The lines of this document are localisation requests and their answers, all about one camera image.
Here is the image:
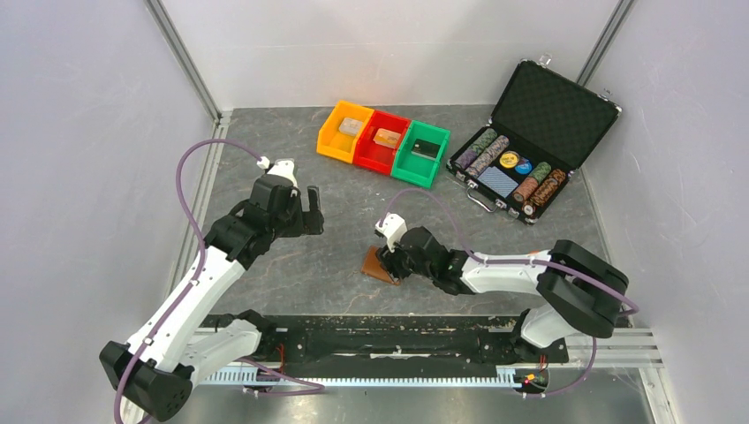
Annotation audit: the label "brown leather card holder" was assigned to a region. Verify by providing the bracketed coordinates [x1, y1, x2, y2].
[360, 246, 400, 286]

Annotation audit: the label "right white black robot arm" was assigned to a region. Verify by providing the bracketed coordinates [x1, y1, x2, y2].
[375, 224, 629, 360]

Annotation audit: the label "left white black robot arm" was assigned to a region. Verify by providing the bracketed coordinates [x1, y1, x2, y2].
[99, 174, 324, 422]

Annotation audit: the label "card stack in yellow bin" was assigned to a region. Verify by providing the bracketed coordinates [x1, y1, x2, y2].
[338, 117, 364, 137]

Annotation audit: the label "dark card in green bin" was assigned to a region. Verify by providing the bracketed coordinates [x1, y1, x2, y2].
[411, 139, 441, 161]

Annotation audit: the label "card stack in red bin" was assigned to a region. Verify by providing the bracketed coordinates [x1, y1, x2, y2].
[373, 128, 401, 149]

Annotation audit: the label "blue playing card deck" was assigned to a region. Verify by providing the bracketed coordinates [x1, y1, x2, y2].
[478, 166, 518, 197]

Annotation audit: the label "yellow plastic bin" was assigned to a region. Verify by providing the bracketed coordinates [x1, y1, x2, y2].
[316, 100, 375, 163]

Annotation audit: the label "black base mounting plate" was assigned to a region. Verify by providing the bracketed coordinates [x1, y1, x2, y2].
[238, 310, 569, 379]

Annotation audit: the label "green plastic bin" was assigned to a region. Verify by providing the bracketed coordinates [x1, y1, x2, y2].
[390, 120, 450, 189]

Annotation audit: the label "red plastic bin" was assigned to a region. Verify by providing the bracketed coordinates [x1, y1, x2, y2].
[352, 110, 411, 176]

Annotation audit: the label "yellow dealer button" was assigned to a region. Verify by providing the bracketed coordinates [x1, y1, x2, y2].
[499, 151, 521, 169]

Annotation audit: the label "black poker chip case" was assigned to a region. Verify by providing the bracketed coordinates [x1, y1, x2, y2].
[446, 59, 622, 225]

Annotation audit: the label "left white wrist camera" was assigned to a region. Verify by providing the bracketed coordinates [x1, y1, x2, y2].
[256, 156, 299, 188]

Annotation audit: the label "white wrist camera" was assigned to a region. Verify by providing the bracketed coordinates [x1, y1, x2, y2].
[374, 213, 408, 252]
[256, 156, 299, 188]

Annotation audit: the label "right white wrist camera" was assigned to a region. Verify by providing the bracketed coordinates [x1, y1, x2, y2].
[374, 213, 408, 252]

